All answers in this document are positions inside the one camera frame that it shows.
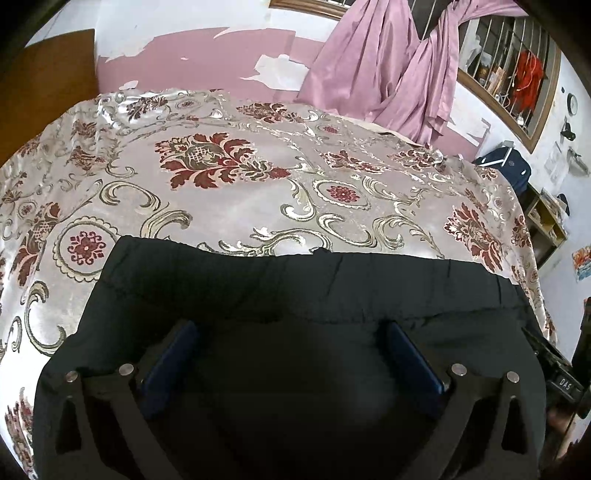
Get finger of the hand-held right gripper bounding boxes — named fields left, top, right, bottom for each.
left=524, top=325, right=573, bottom=374

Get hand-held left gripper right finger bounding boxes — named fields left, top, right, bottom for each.
left=379, top=320, right=543, bottom=480

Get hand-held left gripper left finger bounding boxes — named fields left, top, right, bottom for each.
left=44, top=318, right=201, bottom=480

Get black pants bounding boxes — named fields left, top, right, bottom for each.
left=32, top=234, right=548, bottom=480

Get person's right hand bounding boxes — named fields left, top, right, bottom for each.
left=547, top=410, right=578, bottom=446

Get wooden shelf unit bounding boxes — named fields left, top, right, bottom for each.
left=524, top=182, right=568, bottom=268

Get dark blue bag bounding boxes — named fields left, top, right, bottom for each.
left=473, top=141, right=532, bottom=195

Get floral patterned bedspread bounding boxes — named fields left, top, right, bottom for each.
left=0, top=88, right=559, bottom=480

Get red hanging garment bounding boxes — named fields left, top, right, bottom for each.
left=510, top=48, right=548, bottom=114

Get pink curtain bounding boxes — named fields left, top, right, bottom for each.
left=295, top=0, right=532, bottom=144

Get wooden framed window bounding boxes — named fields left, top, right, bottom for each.
left=268, top=0, right=564, bottom=153

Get brown wooden board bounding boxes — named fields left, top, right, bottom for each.
left=0, top=28, right=100, bottom=167

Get colourful wall poster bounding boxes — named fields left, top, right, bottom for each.
left=571, top=247, right=591, bottom=281

